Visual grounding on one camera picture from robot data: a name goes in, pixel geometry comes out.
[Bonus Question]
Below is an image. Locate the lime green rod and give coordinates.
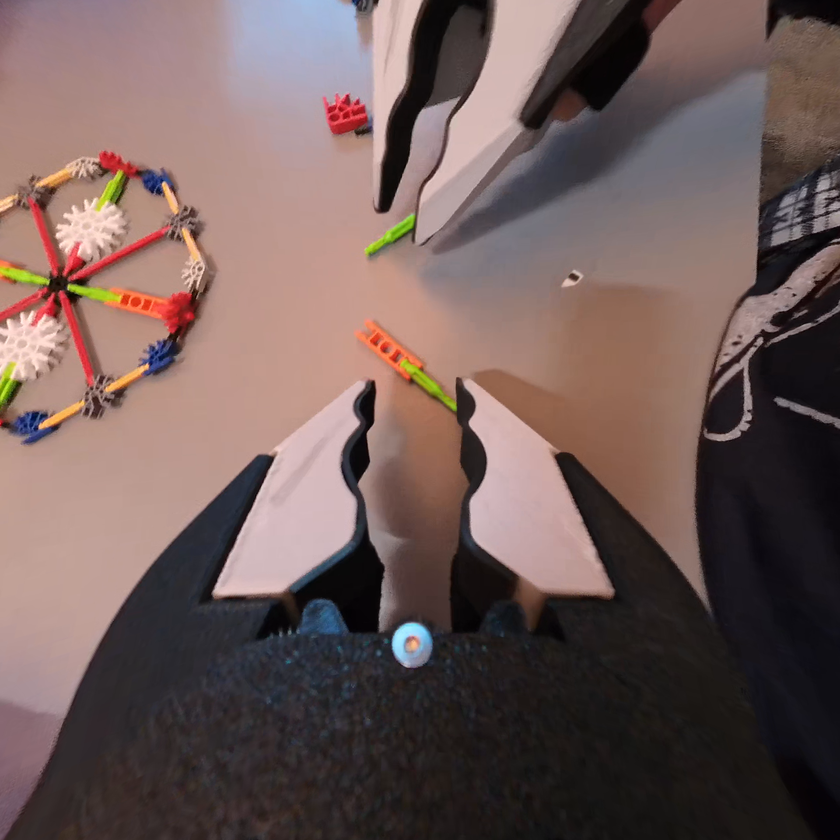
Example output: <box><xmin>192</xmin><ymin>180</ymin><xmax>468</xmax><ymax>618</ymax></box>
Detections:
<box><xmin>364</xmin><ymin>213</ymin><xmax>417</xmax><ymax>258</ymax></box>
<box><xmin>402</xmin><ymin>360</ymin><xmax>458</xmax><ymax>414</ymax></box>

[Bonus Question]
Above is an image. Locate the colourful spoked wheel model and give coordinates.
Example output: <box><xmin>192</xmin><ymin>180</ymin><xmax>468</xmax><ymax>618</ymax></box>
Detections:
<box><xmin>0</xmin><ymin>150</ymin><xmax>214</xmax><ymax>446</ymax></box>

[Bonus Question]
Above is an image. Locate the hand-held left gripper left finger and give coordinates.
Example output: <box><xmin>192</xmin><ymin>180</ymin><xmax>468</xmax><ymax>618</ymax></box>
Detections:
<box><xmin>211</xmin><ymin>378</ymin><xmax>378</xmax><ymax>631</ymax></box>

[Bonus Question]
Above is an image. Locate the orange ladder connector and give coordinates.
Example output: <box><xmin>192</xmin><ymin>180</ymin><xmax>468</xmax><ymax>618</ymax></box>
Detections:
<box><xmin>354</xmin><ymin>319</ymin><xmax>425</xmax><ymax>382</ymax></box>

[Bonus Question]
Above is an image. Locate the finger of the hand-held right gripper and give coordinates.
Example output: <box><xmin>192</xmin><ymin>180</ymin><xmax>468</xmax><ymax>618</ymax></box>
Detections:
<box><xmin>371</xmin><ymin>0</ymin><xmax>460</xmax><ymax>214</ymax></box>
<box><xmin>412</xmin><ymin>0</ymin><xmax>586</xmax><ymax>247</ymax></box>

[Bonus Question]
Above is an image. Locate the small blue red connector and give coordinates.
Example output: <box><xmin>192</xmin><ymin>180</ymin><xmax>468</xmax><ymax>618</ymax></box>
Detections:
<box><xmin>322</xmin><ymin>92</ymin><xmax>375</xmax><ymax>137</ymax></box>

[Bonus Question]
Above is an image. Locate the dark printed shirt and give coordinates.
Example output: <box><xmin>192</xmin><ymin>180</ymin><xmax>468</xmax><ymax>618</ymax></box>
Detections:
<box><xmin>696</xmin><ymin>243</ymin><xmax>840</xmax><ymax>840</ymax></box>

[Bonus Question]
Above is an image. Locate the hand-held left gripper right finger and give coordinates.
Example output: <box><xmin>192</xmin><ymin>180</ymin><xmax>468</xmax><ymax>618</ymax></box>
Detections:
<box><xmin>455</xmin><ymin>377</ymin><xmax>616</xmax><ymax>627</ymax></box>

